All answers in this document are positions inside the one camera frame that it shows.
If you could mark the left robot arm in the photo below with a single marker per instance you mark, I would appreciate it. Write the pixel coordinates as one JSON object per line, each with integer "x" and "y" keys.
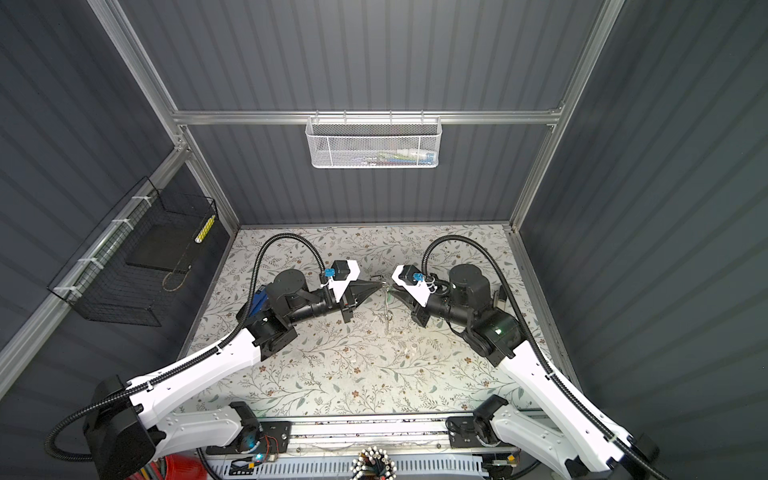
{"x": 130, "y": 424}

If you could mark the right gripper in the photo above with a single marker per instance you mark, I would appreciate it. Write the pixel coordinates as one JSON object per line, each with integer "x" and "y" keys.
{"x": 417, "y": 310}

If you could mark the red pencil cup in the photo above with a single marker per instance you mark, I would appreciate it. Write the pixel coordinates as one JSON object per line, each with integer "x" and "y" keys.
{"x": 175, "y": 467}

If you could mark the white wire basket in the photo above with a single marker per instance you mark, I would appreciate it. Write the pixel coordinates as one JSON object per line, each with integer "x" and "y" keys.
{"x": 376, "y": 145}

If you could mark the blue stapler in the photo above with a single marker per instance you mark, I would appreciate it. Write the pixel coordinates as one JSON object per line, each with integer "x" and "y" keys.
{"x": 259, "y": 298}

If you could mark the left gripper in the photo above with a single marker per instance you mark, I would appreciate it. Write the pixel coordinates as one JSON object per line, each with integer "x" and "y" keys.
{"x": 350, "y": 302}

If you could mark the black lint roller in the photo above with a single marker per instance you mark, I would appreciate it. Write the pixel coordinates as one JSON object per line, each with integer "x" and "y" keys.
{"x": 500, "y": 298}

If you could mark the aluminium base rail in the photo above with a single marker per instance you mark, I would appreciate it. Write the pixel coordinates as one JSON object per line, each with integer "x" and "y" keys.
{"x": 453, "y": 434}

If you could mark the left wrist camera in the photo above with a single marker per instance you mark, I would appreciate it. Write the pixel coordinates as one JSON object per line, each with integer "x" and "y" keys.
{"x": 340, "y": 275}

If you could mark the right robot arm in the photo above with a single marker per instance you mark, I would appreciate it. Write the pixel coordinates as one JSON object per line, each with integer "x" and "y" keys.
{"x": 464, "y": 301}

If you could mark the black wire basket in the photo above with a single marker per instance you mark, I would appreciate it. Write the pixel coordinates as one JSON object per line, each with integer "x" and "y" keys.
{"x": 134, "y": 272}

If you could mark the bundle of markers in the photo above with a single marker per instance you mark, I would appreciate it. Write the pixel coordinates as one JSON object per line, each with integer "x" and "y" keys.
{"x": 373, "y": 463}

